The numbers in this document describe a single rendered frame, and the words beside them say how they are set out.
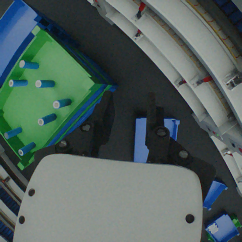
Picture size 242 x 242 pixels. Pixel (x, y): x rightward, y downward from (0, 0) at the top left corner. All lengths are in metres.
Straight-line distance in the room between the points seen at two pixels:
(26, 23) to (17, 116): 0.34
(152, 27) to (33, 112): 0.42
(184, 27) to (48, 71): 0.33
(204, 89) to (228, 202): 1.00
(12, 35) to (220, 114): 0.80
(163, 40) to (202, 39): 0.20
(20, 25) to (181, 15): 0.54
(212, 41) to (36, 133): 0.48
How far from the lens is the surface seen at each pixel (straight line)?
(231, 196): 1.29
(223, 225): 1.45
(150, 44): 0.69
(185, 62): 0.50
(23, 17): 0.66
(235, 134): 0.50
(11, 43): 0.65
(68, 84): 0.39
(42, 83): 0.35
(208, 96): 0.53
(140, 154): 0.83
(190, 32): 0.32
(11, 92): 0.50
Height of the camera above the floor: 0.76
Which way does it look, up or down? 78 degrees down
